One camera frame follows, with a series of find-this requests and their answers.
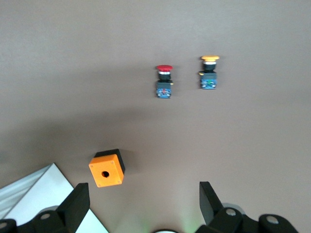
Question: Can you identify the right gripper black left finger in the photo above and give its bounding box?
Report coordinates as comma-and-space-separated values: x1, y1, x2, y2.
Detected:
17, 183, 90, 233

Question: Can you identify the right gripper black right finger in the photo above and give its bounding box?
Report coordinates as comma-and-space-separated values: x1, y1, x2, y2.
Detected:
197, 181, 259, 233

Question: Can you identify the red mushroom push button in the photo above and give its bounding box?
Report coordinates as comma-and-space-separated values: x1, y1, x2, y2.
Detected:
155, 65, 173, 99

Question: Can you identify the white drawer cabinet housing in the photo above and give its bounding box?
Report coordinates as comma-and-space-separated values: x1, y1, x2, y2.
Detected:
0, 162, 110, 233

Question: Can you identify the yellow mushroom push button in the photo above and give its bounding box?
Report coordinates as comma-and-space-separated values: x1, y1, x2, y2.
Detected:
198, 55, 221, 90

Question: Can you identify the orange button enclosure box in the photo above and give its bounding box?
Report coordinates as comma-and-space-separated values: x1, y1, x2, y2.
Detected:
88, 148, 126, 188

